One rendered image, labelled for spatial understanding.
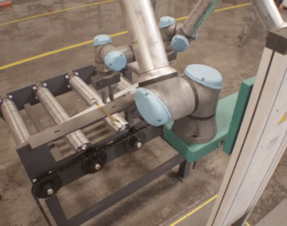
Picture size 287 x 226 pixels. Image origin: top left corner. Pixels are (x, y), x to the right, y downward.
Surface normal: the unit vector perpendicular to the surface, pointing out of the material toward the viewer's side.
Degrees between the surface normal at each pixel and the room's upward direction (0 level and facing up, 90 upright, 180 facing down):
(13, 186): 0
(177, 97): 52
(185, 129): 73
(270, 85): 90
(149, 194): 0
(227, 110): 0
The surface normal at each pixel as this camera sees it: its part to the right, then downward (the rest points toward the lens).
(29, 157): 0.60, 0.49
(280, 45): -0.84, 0.33
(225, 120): 0.00, -0.79
